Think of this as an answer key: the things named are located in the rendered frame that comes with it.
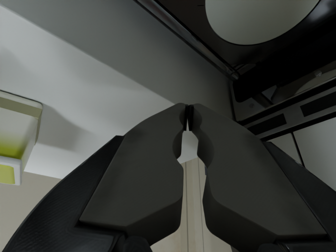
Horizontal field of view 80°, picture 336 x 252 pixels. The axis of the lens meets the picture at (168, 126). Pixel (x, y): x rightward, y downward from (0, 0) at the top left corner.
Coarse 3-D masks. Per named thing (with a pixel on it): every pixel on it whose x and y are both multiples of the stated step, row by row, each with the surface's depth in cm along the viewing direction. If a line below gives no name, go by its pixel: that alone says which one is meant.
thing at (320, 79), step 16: (304, 32) 24; (320, 32) 23; (288, 48) 25; (272, 64) 27; (320, 64) 21; (240, 80) 30; (288, 80) 23; (304, 80) 22; (320, 80) 20; (256, 96) 26; (272, 96) 24; (288, 96) 22; (304, 96) 22; (240, 112) 27; (256, 112) 25; (272, 112) 25
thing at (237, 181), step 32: (192, 128) 11; (224, 128) 9; (224, 160) 7; (256, 160) 7; (224, 192) 6; (256, 192) 6; (288, 192) 6; (224, 224) 6; (256, 224) 5; (288, 224) 5; (320, 224) 5
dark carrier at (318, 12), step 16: (160, 0) 18; (176, 0) 18; (192, 0) 18; (320, 0) 18; (176, 16) 19; (192, 16) 19; (320, 16) 19; (208, 32) 20; (288, 32) 20; (224, 48) 22; (240, 48) 22; (256, 48) 22; (272, 48) 22
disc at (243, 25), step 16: (208, 0) 18; (224, 0) 18; (240, 0) 18; (256, 0) 18; (272, 0) 18; (288, 0) 18; (304, 0) 18; (208, 16) 19; (224, 16) 19; (240, 16) 19; (256, 16) 19; (272, 16) 19; (288, 16) 19; (304, 16) 19; (224, 32) 20; (240, 32) 20; (256, 32) 20; (272, 32) 20
